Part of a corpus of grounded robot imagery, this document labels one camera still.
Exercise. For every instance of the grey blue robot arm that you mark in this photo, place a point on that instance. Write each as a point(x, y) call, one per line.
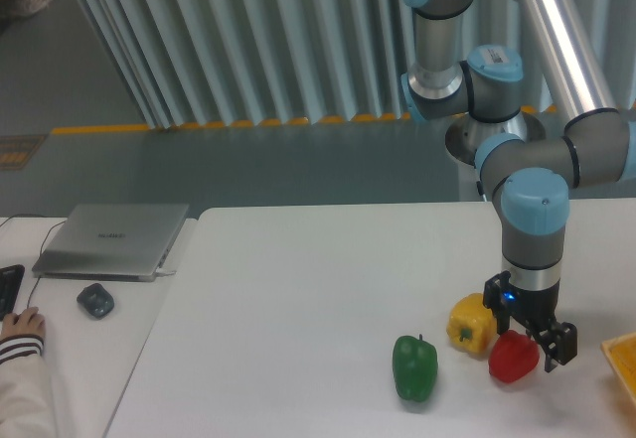
point(528, 183)

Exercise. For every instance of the person's hand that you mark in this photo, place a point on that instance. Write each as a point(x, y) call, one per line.
point(22, 334)

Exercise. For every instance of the green bell pepper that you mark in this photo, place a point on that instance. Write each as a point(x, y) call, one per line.
point(415, 368)

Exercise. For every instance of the white striped sleeve forearm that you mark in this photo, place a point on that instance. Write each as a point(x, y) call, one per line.
point(27, 407)

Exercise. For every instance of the corrugated white folding partition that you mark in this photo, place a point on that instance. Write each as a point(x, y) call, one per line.
point(258, 61)

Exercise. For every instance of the yellow plastic basket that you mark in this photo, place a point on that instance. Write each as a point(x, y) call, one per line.
point(620, 354)

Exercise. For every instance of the black keyboard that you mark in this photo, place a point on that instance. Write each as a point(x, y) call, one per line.
point(10, 282)

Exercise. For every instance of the silver closed laptop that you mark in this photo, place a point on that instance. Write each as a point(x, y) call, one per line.
point(112, 241)

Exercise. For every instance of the yellow bell pepper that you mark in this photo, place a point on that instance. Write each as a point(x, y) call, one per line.
point(471, 327)

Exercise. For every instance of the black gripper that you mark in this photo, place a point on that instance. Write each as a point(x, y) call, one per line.
point(536, 311)

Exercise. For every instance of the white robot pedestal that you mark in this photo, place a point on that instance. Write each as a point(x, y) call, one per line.
point(465, 135)

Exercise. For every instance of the dark grey computer mouse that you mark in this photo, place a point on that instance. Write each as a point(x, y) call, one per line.
point(96, 301)

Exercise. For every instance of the red bell pepper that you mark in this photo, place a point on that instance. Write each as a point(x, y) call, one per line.
point(513, 356)

